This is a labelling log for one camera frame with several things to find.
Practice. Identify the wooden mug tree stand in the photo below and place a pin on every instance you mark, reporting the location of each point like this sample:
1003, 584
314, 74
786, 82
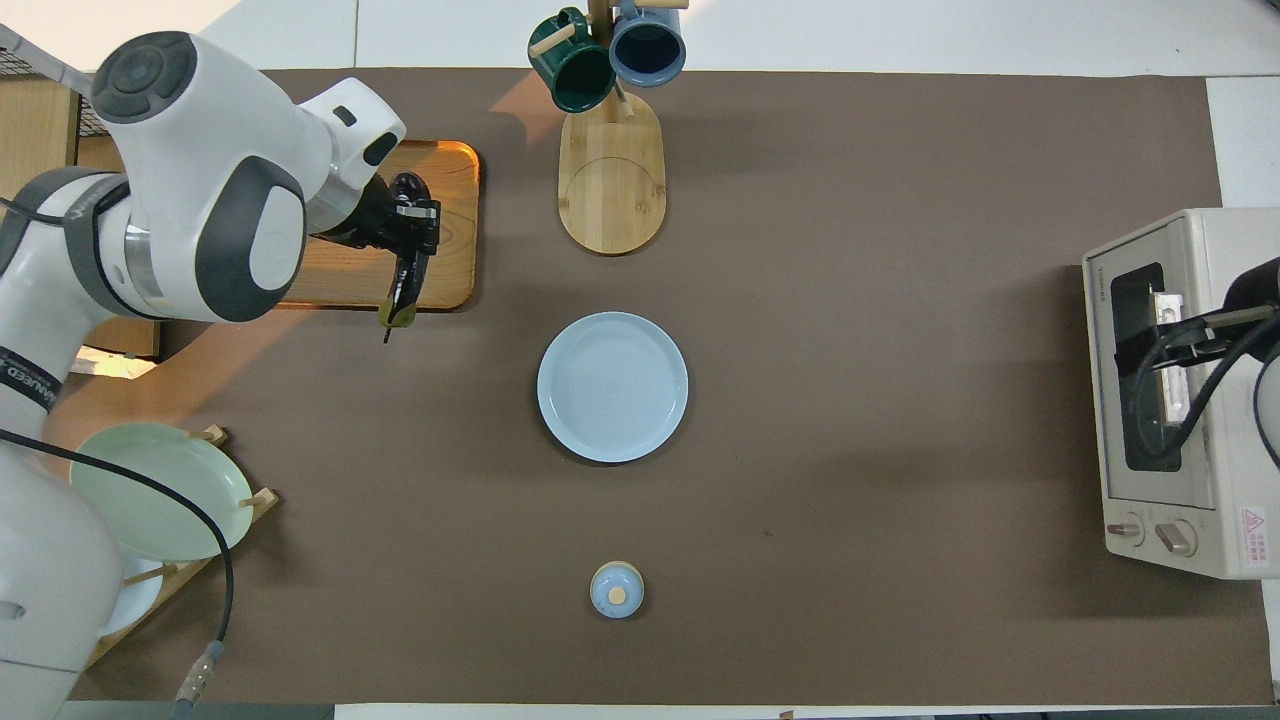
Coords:
612, 190

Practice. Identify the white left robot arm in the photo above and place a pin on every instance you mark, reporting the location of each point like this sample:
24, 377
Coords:
190, 180

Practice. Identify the light blue racked plate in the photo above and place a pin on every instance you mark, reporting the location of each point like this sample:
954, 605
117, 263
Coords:
140, 600

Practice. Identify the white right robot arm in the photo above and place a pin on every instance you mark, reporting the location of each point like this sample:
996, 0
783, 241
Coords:
1270, 410

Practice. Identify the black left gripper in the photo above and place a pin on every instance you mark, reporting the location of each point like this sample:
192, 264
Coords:
370, 225

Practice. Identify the pale green plate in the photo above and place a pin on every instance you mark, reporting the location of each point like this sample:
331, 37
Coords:
160, 480

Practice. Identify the white toaster oven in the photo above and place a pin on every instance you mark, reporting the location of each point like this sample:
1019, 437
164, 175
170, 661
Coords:
1245, 500

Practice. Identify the brown table mat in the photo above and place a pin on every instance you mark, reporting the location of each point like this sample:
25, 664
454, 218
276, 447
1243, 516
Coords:
850, 350

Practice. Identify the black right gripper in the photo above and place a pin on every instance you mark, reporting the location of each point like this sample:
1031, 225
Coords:
1262, 300

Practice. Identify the wooden plate rack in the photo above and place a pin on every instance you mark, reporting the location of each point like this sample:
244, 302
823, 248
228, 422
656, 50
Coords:
250, 500

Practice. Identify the blue mug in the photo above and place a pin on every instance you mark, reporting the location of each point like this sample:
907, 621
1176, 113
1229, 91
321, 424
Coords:
647, 50

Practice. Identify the dark green mug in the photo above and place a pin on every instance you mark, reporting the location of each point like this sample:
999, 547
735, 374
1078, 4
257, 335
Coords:
580, 75

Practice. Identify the small blue bell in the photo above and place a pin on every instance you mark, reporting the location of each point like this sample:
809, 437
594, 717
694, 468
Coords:
617, 590

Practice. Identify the light blue ribbed plate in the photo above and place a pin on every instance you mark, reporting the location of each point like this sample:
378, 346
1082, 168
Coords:
612, 388

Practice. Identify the wooden serving tray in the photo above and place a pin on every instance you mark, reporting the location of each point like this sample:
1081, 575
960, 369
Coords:
455, 270

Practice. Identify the silver oven knob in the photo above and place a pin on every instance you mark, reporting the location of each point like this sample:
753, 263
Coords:
1175, 538
1127, 530

